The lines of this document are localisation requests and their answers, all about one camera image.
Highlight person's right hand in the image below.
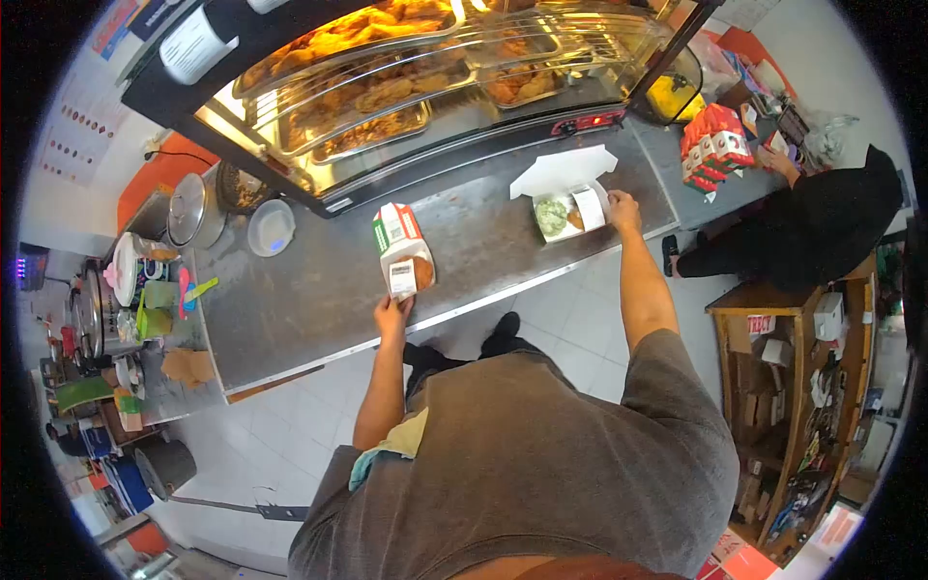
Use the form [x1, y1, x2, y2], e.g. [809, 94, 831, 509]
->
[608, 190, 643, 235]

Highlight person's left hand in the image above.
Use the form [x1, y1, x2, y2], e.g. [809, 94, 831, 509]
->
[373, 293, 416, 342]

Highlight white food box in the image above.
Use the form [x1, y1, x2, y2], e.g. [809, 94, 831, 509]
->
[509, 144, 619, 245]

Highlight red green food carton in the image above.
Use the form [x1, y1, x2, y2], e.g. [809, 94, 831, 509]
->
[373, 202, 437, 303]

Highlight green salad portion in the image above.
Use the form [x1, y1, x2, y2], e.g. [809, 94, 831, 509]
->
[536, 199, 570, 238]

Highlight person's legs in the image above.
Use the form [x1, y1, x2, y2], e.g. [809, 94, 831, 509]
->
[402, 312, 545, 401]

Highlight stack of red white cartons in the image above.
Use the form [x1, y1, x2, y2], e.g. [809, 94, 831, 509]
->
[680, 103, 756, 195]

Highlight yellow tub with lid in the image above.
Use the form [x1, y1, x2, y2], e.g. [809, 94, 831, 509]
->
[638, 45, 706, 126]

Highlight clear plastic bowl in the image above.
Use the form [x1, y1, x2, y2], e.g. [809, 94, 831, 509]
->
[247, 199, 297, 258]

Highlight coloured plastic spatulas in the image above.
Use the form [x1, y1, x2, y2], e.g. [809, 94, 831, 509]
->
[177, 267, 220, 321]

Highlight person's body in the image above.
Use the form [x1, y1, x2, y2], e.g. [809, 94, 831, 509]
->
[288, 328, 740, 580]

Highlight brown paper piece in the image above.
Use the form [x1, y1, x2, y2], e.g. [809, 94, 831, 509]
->
[160, 348, 216, 390]

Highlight steel pot with lid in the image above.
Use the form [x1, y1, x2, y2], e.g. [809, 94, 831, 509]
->
[167, 173, 228, 250]

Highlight heated fried chicken display cabinet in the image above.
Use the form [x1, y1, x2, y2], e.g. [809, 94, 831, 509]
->
[122, 0, 726, 218]

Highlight clear plastic bag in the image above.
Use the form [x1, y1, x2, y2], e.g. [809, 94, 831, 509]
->
[803, 111, 861, 166]

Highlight green plastic cups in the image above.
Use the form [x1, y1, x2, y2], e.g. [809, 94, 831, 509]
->
[135, 280, 180, 342]

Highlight black bucket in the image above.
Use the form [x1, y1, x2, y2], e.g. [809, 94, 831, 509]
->
[134, 438, 198, 503]

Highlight wooden shelf with goods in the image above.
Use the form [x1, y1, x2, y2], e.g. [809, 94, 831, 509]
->
[705, 254, 880, 553]

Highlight large steel cooker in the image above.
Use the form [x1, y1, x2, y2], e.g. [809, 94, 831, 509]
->
[70, 262, 143, 361]

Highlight blue container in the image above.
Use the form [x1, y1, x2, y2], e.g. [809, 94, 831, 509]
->
[101, 455, 156, 517]

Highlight wire basket with crumbs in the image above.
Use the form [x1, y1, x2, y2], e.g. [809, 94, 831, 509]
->
[216, 161, 275, 216]

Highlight wall menu poster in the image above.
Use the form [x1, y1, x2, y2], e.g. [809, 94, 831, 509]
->
[35, 69, 135, 191]

